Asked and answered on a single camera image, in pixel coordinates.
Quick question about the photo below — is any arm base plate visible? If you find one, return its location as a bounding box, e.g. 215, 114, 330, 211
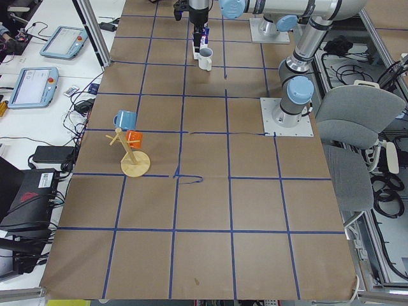
249, 18, 290, 44
260, 98, 314, 137

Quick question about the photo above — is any white ribbed mug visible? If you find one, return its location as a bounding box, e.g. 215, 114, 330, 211
198, 48, 213, 71

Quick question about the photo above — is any blue teach pendant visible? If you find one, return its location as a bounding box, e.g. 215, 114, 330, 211
8, 67, 59, 109
40, 26, 88, 60

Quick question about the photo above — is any aluminium frame post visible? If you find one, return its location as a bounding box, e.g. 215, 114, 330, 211
72, 0, 112, 68

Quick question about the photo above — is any wooden mug tree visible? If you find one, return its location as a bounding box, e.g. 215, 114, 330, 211
105, 127, 150, 177

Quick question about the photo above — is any grey office chair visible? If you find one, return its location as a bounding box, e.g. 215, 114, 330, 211
316, 85, 405, 212

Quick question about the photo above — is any small remote control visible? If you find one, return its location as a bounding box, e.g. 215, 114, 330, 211
63, 85, 80, 98

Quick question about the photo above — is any orange mug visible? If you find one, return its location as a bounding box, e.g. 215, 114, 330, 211
126, 130, 143, 149

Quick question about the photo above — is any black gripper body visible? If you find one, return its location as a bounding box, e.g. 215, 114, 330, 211
189, 0, 209, 27

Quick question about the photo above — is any black computer box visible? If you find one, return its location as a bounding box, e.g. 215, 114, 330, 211
1, 158, 59, 233

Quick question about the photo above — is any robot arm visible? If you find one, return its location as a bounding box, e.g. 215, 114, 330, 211
219, 1, 367, 128
259, 13, 298, 36

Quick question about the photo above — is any blue white milk carton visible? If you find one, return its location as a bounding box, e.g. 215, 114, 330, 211
193, 25, 210, 60

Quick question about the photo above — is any blue mug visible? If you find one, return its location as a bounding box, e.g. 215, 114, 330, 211
113, 110, 137, 131

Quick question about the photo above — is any black power adapter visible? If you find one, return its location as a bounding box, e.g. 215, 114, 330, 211
33, 146, 74, 164

